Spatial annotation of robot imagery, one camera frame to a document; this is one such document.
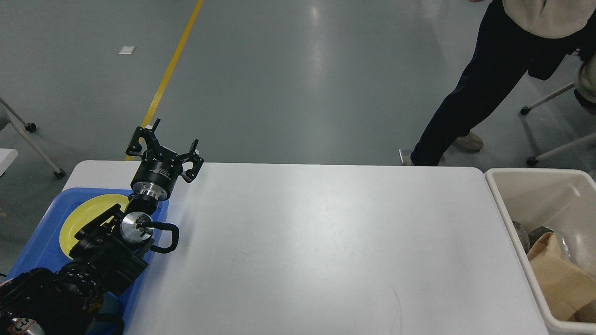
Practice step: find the beige plastic bin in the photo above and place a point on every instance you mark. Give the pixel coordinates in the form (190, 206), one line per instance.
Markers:
(563, 201)

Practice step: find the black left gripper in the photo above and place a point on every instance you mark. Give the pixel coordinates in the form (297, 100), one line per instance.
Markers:
(155, 177)

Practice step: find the silver foil bag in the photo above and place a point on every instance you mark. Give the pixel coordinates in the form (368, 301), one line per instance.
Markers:
(529, 239)

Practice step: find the blue plastic tray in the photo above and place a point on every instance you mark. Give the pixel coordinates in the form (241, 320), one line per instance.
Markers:
(43, 251)

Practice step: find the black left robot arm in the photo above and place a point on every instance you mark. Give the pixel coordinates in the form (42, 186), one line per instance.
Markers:
(108, 254)

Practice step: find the left floor outlet cover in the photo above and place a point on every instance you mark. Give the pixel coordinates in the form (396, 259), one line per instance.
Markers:
(405, 156)

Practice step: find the grey chair leg with caster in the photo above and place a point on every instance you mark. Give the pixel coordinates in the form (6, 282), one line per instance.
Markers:
(10, 117)

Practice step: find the yellow plastic plate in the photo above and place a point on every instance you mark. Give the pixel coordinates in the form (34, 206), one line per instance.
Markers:
(83, 214)

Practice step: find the walking person beige sweater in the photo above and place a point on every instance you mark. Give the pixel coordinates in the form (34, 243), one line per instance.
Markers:
(508, 38)

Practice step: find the brown paper bag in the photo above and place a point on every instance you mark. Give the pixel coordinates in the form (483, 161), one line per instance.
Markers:
(566, 287)

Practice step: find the teal mug yellow inside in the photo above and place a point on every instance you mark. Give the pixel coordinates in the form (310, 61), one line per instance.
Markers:
(109, 305)

